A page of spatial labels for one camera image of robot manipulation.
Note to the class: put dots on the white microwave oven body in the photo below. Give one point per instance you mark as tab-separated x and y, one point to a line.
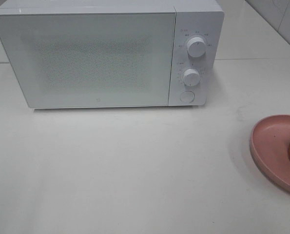
192	18

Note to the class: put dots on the round white door button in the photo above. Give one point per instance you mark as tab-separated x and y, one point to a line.
187	96

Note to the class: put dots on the upper white power knob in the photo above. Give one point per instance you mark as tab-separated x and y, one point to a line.
196	47

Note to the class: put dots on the lower white timer knob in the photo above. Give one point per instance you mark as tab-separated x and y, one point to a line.
191	77

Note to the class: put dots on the pink round plate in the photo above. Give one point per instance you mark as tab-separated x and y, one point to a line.
269	147

